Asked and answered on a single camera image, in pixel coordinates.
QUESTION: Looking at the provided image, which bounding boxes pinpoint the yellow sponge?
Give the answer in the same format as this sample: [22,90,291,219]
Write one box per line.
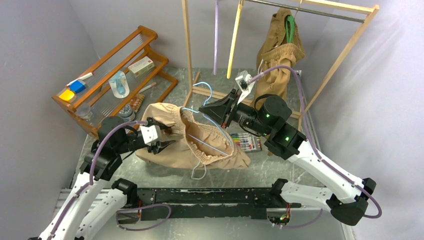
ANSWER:
[57,88,77,103]

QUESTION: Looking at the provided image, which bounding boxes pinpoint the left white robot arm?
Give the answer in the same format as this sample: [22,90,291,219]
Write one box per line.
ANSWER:
[36,116,173,240]

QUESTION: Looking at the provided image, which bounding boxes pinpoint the brown hanging shorts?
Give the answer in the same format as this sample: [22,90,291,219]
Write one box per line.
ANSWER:
[252,7,306,110]

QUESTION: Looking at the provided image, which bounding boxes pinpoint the orange wooden shelf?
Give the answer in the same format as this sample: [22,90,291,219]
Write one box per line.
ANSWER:
[52,25,179,138]

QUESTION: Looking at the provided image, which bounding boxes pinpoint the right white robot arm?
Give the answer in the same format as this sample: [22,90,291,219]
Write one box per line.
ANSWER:
[199,89,377,226]

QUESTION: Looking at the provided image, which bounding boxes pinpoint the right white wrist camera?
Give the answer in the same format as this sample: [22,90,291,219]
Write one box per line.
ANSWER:
[235,70,255,104]

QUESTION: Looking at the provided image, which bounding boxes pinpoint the yellow hanger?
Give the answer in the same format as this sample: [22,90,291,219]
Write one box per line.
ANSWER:
[226,0,244,79]

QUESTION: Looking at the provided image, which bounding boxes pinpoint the blue wire hanger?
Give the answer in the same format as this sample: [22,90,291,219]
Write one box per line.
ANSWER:
[181,81,234,156]

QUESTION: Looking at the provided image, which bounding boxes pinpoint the blue sponge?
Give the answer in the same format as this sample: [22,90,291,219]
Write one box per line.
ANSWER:
[68,79,87,94]

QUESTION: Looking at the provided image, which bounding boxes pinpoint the orange snack packet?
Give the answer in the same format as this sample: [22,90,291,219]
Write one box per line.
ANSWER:
[128,93,145,113]

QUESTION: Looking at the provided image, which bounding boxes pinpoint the blue item blister pack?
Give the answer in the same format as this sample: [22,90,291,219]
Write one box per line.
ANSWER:
[108,70,130,99]

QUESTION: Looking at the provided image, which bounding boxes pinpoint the pink tipped white pen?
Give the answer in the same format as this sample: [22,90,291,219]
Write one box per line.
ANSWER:
[138,82,157,93]

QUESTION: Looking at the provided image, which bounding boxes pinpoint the clear round jar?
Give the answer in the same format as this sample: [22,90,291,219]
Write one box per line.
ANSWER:
[75,103,93,120]

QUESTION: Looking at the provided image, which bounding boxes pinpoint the white green box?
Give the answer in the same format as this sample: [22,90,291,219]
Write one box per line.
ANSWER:
[128,56,155,77]

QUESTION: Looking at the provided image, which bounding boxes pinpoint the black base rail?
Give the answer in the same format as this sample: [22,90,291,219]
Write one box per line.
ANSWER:
[137,187,288,221]

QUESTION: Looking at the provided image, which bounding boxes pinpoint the coloured marker set pack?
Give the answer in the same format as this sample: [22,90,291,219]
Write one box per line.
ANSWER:
[230,132,263,153]

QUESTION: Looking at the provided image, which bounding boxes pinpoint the green hanger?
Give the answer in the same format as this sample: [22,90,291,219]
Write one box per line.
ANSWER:
[285,15,295,43]

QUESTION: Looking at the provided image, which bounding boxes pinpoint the purple hanger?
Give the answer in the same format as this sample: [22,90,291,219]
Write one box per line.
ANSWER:
[213,0,219,75]

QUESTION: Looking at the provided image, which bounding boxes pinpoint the beige shorts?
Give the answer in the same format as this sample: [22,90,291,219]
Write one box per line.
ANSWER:
[135,102,251,171]

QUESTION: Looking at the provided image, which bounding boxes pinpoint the white marker pen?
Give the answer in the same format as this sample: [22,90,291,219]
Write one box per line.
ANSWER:
[66,72,93,87]

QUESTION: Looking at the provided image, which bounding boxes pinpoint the wooden clothes rack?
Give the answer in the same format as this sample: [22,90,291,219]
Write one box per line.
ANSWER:
[180,0,381,136]

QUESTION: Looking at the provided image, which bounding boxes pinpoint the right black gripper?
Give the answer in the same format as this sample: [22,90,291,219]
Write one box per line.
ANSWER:
[199,88,272,136]

